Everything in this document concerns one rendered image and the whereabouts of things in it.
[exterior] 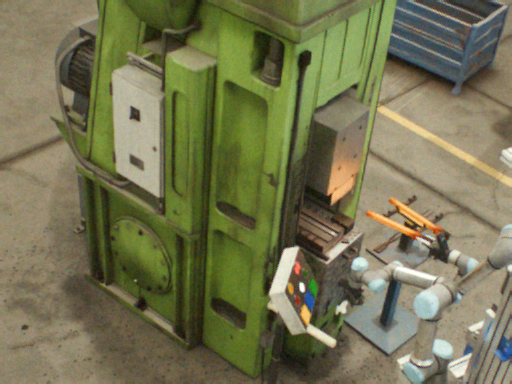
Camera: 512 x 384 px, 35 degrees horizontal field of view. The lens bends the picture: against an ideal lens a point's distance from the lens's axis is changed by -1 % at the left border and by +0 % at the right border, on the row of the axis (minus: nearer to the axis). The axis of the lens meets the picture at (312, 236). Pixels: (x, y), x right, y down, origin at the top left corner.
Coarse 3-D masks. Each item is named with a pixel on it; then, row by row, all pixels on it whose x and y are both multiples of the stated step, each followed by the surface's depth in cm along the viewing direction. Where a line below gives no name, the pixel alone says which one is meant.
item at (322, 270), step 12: (312, 204) 482; (324, 216) 475; (360, 240) 471; (336, 252) 453; (348, 252) 464; (312, 264) 452; (324, 264) 446; (336, 264) 457; (348, 264) 473; (324, 276) 451; (336, 276) 466; (348, 276) 483; (324, 288) 459; (336, 288) 476; (324, 300) 469; (336, 300) 486; (312, 312) 473
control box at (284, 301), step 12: (288, 252) 409; (300, 252) 411; (288, 264) 400; (300, 264) 408; (276, 276) 396; (288, 276) 393; (300, 276) 405; (312, 276) 419; (276, 288) 389; (288, 288) 389; (276, 300) 389; (288, 300) 388; (300, 300) 399; (288, 312) 392; (300, 312) 397; (288, 324) 398; (300, 324) 396
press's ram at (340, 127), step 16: (336, 96) 414; (320, 112) 401; (336, 112) 403; (352, 112) 405; (368, 112) 409; (320, 128) 396; (336, 128) 392; (352, 128) 402; (320, 144) 401; (336, 144) 396; (352, 144) 411; (320, 160) 407; (336, 160) 405; (352, 160) 421; (320, 176) 412; (336, 176) 414
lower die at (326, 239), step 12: (300, 216) 459; (312, 216) 460; (300, 228) 454; (312, 228) 454; (336, 228) 456; (300, 240) 453; (312, 240) 448; (324, 240) 448; (336, 240) 456; (324, 252) 450
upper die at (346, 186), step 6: (348, 180) 430; (306, 186) 429; (342, 186) 427; (348, 186) 433; (312, 192) 429; (318, 192) 426; (336, 192) 424; (342, 192) 430; (318, 198) 428; (324, 198) 426; (330, 198) 423; (336, 198) 428; (330, 204) 425
